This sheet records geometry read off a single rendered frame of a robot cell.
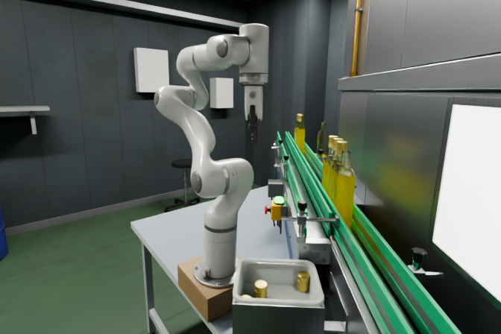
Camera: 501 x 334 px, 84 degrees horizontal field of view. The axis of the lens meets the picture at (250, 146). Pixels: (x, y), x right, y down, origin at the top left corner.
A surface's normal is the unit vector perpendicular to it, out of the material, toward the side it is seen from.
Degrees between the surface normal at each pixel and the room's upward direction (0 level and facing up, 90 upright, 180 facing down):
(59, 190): 90
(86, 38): 90
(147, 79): 90
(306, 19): 90
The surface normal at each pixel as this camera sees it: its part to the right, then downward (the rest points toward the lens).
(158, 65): 0.62, 0.16
